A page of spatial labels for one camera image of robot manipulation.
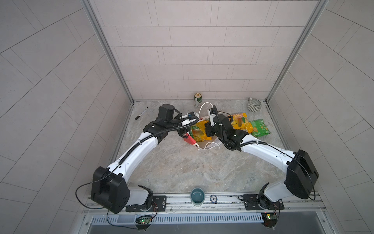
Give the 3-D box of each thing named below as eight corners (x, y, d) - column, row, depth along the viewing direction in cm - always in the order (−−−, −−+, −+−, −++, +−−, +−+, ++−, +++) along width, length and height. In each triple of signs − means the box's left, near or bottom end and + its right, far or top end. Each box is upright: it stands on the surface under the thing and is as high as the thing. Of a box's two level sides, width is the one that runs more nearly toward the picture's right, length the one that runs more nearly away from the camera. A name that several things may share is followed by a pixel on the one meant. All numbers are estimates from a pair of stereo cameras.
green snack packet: (252, 136, 97) (254, 134, 95) (248, 121, 105) (249, 119, 103) (269, 136, 97) (271, 134, 95) (263, 121, 105) (265, 119, 103)
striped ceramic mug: (246, 112, 111) (249, 107, 106) (247, 102, 118) (249, 97, 113) (258, 114, 110) (261, 109, 105) (258, 104, 116) (261, 99, 111)
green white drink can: (194, 107, 114) (194, 98, 106) (194, 102, 118) (194, 92, 110) (201, 107, 114) (202, 98, 106) (201, 102, 118) (201, 92, 110)
